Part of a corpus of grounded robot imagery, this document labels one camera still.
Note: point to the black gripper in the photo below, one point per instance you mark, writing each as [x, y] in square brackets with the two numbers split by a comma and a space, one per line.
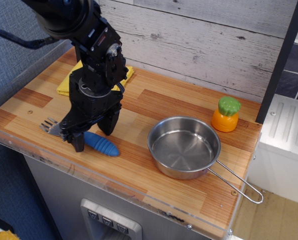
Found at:
[92, 102]

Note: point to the blue handled metal fork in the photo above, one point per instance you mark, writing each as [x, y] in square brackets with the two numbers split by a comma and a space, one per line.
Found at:
[95, 141]

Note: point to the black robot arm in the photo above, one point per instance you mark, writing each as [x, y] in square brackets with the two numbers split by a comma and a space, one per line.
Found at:
[98, 46]

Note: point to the yellow folded cloth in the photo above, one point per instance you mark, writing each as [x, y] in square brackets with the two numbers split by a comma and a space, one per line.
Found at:
[63, 88]

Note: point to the orange toy carrot green top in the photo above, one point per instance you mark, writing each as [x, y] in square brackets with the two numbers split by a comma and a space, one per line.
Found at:
[225, 117]

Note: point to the silver dispenser panel with buttons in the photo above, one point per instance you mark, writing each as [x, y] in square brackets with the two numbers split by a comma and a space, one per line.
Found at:
[105, 224]

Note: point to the yellow object bottom left corner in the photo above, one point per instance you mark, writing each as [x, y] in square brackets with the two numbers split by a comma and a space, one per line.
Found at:
[8, 235]

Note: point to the white ribbed cabinet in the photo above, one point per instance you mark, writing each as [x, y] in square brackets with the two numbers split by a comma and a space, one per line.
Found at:
[275, 163]

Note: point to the small steel pan wire handle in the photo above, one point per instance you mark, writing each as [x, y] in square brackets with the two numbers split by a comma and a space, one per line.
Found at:
[185, 148]

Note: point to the dark right shelf post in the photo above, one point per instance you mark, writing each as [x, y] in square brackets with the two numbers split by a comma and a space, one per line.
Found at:
[286, 48]

